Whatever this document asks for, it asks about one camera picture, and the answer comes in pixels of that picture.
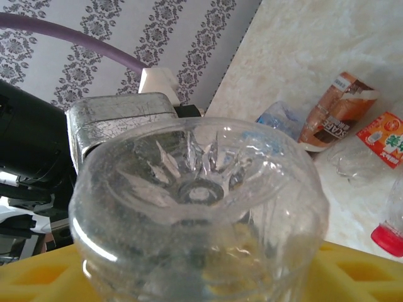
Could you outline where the red orange label bottle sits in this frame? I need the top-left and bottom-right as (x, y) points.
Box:
(327, 111), (403, 187)

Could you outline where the clear bottle blue print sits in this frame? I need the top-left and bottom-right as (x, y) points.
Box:
(255, 100), (308, 144)

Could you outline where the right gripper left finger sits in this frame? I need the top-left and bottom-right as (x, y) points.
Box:
(0, 243), (95, 302)

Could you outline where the small clear bottle white cap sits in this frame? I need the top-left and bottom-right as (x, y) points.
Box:
(68, 116), (329, 302)

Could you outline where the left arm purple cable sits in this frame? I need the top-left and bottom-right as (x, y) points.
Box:
(0, 12), (149, 75)

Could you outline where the brown coffee drink bottle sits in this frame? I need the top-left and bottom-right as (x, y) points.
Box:
(297, 71), (380, 152)

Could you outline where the red label cola bottle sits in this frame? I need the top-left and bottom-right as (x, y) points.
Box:
(370, 174), (403, 258)

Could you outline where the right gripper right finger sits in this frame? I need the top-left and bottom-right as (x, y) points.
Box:
(302, 240), (403, 302)

